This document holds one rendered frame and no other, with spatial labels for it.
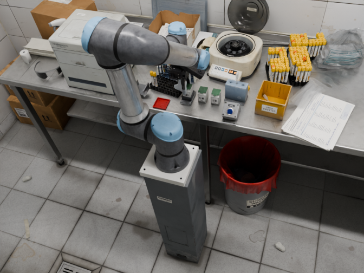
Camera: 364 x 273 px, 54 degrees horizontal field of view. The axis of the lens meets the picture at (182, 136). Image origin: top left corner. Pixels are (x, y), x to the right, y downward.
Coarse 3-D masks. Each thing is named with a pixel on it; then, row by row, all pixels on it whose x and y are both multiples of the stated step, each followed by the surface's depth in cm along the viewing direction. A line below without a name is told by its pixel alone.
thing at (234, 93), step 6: (228, 84) 165; (234, 84) 165; (240, 84) 164; (246, 84) 164; (228, 90) 168; (234, 90) 166; (240, 90) 164; (246, 90) 165; (228, 96) 171; (234, 96) 169; (240, 96) 167; (246, 96) 170; (234, 102) 170; (240, 102) 170
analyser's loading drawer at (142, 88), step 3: (138, 84) 179; (141, 84) 179; (144, 84) 179; (147, 84) 176; (138, 87) 178; (141, 87) 178; (144, 87) 178; (147, 87) 177; (141, 90) 176; (144, 90) 174; (147, 90) 178; (141, 93) 175; (144, 93) 175; (144, 96) 176
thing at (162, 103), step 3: (159, 99) 177; (162, 99) 176; (165, 99) 176; (168, 99) 175; (156, 102) 175; (159, 102) 175; (162, 102) 175; (165, 102) 175; (168, 102) 174; (153, 105) 174; (156, 105) 174; (159, 105) 174; (162, 105) 174; (165, 105) 174; (159, 108) 172; (162, 108) 172; (165, 108) 171
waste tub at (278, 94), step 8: (264, 80) 165; (264, 88) 168; (272, 88) 166; (280, 88) 165; (288, 88) 163; (256, 96) 159; (272, 96) 170; (280, 96) 168; (288, 96) 157; (256, 104) 160; (264, 104) 158; (272, 104) 156; (280, 104) 154; (256, 112) 164; (264, 112) 162; (272, 112) 160; (280, 112) 158
